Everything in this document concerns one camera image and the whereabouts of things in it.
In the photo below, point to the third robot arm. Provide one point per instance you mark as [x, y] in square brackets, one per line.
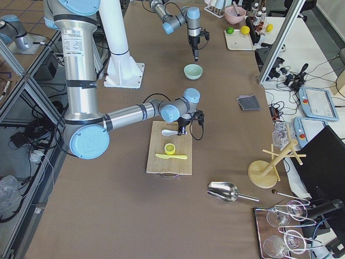
[14, 35]

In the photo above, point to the grey folded cloth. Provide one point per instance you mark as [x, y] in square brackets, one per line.
[248, 103]

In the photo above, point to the white ceramic spoon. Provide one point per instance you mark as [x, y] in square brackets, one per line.
[167, 132]

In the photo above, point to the metal scoop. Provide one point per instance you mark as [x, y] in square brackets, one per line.
[227, 192]

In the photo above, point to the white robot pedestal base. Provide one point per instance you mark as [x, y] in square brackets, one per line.
[122, 71]

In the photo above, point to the white wire cup rack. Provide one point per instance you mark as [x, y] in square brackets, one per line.
[216, 7]

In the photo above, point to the blue teach pendant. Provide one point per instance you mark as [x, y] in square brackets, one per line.
[307, 128]
[317, 103]

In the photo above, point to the bottle rack with bottles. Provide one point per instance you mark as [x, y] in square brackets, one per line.
[256, 21]

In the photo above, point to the yellow plastic knife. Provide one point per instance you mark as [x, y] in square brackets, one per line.
[166, 156]

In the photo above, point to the black monitor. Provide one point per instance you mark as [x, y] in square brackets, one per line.
[322, 172]

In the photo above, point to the mint green bowl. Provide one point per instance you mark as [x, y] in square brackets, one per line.
[193, 71]

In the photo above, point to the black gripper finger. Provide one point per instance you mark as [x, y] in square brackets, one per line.
[182, 131]
[195, 53]

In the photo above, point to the wine glass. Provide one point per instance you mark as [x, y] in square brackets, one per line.
[286, 246]
[281, 215]

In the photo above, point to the wire glass rack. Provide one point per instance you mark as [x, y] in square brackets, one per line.
[279, 230]

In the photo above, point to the clear plastic container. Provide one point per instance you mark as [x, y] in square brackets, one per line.
[282, 134]

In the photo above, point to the pink ribbed bowl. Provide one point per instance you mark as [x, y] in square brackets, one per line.
[231, 15]

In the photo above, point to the beige bunny tray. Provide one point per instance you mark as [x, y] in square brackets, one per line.
[237, 41]

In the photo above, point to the bamboo cutting board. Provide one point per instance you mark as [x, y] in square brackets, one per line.
[183, 144]

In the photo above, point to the wooden mug tree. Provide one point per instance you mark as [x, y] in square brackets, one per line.
[264, 174]

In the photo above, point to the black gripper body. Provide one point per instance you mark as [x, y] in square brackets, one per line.
[194, 41]
[184, 123]

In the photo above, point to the aluminium frame post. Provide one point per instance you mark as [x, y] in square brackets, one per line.
[282, 34]

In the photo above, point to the yellow lemon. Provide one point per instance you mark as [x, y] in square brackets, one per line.
[269, 28]
[245, 30]

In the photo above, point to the green lime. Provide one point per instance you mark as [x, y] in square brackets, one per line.
[229, 30]

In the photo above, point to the lemon slice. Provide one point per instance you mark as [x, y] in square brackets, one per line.
[169, 149]

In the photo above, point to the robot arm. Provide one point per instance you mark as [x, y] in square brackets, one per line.
[189, 16]
[86, 128]

